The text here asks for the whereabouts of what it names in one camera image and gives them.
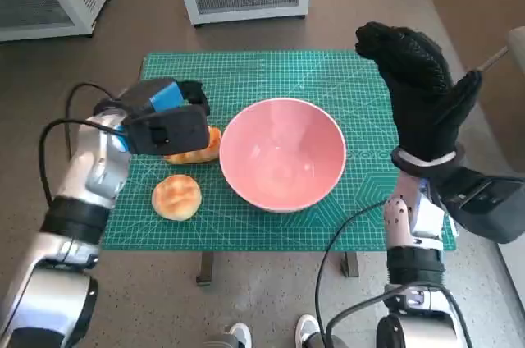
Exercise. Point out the long twisted bread loaf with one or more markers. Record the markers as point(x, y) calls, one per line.
point(201, 155)

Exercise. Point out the pale grey chair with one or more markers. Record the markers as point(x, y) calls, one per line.
point(517, 48)

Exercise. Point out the white shoe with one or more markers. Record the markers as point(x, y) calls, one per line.
point(307, 328)
point(241, 335)

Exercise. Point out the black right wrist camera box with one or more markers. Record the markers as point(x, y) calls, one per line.
point(484, 204)

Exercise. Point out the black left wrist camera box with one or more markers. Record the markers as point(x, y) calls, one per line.
point(172, 132)

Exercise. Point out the pink bowl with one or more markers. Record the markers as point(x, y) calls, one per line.
point(283, 151)

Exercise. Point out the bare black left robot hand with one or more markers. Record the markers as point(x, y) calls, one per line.
point(164, 95)

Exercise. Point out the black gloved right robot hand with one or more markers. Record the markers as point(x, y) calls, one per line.
point(422, 110)

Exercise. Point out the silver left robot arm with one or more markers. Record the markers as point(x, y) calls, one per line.
point(94, 155)

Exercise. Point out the round bread bun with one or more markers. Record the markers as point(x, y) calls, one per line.
point(176, 198)

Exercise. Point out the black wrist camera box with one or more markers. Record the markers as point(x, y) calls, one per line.
point(484, 204)
point(172, 132)

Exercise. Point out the grey metal table leg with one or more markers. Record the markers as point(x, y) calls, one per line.
point(351, 264)
point(205, 268)

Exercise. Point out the green cutting mat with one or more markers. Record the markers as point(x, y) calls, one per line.
point(266, 73)

